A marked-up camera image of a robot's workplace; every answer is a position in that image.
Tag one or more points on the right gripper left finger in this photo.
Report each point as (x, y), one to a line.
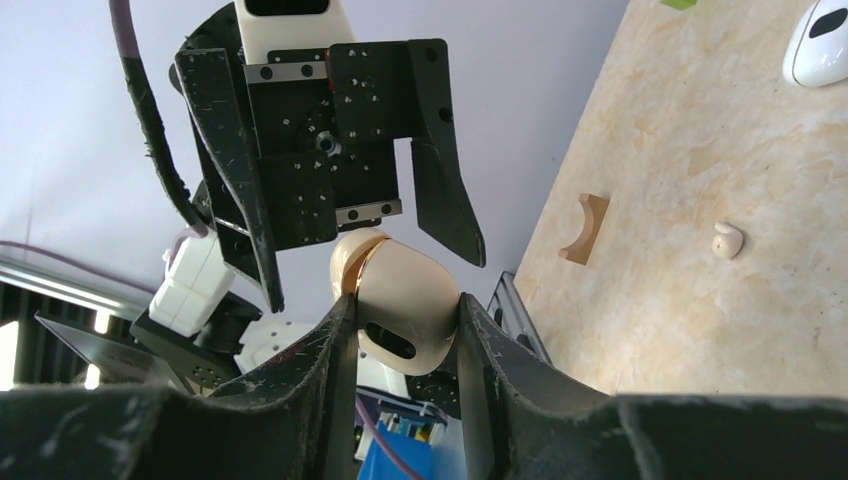
(290, 418)

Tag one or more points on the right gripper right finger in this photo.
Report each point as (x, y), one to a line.
(524, 419)

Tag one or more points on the wooden arch block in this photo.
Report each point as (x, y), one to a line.
(594, 210)

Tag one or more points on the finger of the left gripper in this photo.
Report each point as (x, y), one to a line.
(231, 169)
(443, 207)

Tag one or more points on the light green small cube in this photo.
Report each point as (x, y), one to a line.
(679, 4)

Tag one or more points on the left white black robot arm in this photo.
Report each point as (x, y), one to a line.
(197, 278)

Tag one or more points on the small beige earbud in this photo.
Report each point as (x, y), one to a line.
(728, 241)

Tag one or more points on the white earbud charging case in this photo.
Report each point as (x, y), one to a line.
(816, 55)

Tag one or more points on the beige rounded block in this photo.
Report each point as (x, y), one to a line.
(406, 302)

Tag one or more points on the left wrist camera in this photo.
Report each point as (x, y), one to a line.
(267, 26)

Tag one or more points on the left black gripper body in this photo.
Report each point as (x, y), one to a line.
(326, 169)

